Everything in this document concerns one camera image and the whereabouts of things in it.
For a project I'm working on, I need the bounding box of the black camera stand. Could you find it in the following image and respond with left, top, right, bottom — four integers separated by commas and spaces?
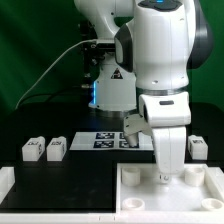
79, 20, 99, 89

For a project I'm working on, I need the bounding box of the black cable on table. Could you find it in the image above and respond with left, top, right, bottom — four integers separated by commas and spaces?
18, 87, 91, 108

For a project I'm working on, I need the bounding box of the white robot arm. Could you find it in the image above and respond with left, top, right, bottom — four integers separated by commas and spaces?
74, 0, 213, 183

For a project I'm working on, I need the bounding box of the white front fence bar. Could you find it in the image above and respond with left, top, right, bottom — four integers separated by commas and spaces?
0, 212, 224, 224

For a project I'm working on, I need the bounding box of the white sheet with markers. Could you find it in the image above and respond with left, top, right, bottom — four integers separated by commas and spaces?
70, 132, 153, 151

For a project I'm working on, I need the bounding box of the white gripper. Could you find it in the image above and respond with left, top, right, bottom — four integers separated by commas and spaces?
123, 114, 186, 184

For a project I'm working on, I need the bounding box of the white left fence block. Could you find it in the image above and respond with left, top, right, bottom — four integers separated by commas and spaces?
0, 167, 15, 204

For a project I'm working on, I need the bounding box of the black mounted camera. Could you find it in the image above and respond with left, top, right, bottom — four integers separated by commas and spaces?
96, 39, 115, 52

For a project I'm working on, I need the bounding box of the grey camera cable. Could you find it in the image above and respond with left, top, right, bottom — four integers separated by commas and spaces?
14, 39, 98, 110

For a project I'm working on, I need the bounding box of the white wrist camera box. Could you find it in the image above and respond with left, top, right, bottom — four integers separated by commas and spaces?
139, 92, 191, 128

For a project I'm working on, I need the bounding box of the white square tabletop part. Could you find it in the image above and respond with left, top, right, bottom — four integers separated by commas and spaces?
116, 163, 224, 213

